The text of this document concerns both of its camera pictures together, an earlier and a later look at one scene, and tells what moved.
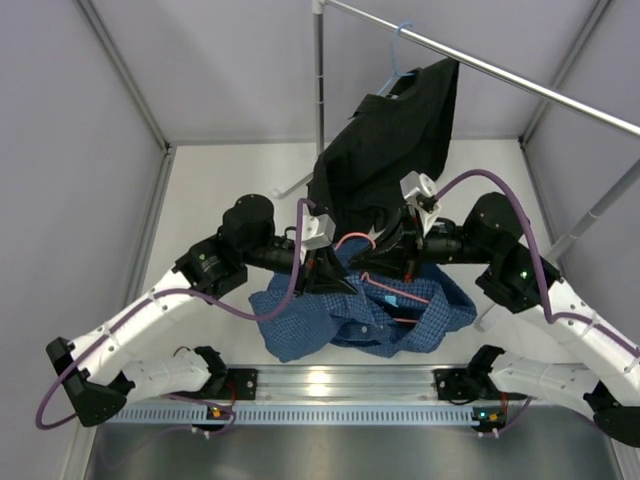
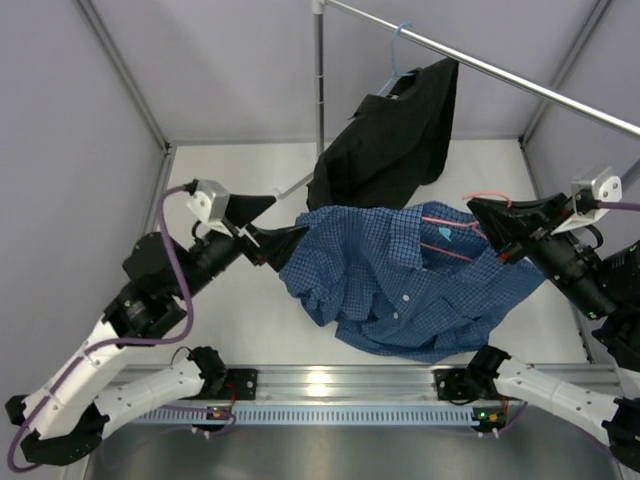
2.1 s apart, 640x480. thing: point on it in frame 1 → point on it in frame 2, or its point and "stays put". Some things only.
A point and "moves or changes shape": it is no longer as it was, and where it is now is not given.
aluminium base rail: x=430 y=386 stays put
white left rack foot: x=294 y=187 stays put
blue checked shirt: x=268 y=302 → x=412 y=280
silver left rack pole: x=319 y=9 stays put
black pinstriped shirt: x=358 y=176 stays put
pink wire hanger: x=376 y=284 moves or changes shape
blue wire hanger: x=395 y=74 stays put
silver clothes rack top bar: x=484 y=67 stays put
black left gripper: x=325 y=273 → x=277 y=244
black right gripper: x=388 y=258 → x=516 y=228
